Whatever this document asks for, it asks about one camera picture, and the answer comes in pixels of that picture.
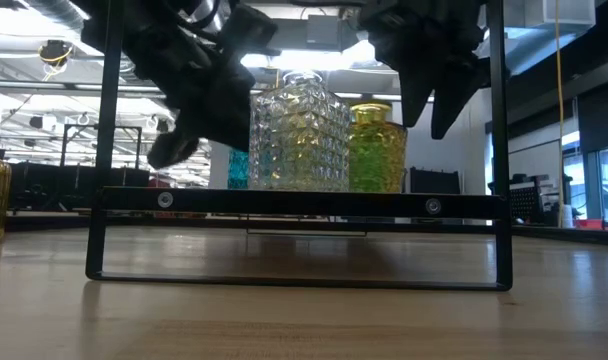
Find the black pegboard stand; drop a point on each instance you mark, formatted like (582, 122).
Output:
(526, 205)

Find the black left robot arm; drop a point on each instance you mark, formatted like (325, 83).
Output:
(104, 20)

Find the clear acrylic tray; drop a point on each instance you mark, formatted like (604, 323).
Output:
(309, 204)

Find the white cup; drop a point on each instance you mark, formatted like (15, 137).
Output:
(567, 216)

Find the black background box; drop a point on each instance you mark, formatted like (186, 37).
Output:
(434, 181)

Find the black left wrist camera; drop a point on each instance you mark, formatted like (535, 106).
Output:
(246, 30)

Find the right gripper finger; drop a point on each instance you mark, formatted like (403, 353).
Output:
(416, 85)
(451, 95)

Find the black aluminium table frame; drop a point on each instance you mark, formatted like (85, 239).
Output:
(584, 236)

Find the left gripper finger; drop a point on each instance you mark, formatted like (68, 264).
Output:
(184, 137)
(229, 125)

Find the black low cabinets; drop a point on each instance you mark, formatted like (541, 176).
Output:
(49, 187)

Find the clear square diamond-cut vase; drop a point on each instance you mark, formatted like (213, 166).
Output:
(299, 140)

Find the long ceiling tube light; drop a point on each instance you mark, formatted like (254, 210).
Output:
(384, 96)
(44, 86)

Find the red box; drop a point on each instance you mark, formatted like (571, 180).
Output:
(589, 224)

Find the teal diamond-pattern glass vase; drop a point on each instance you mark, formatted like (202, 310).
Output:
(238, 170)

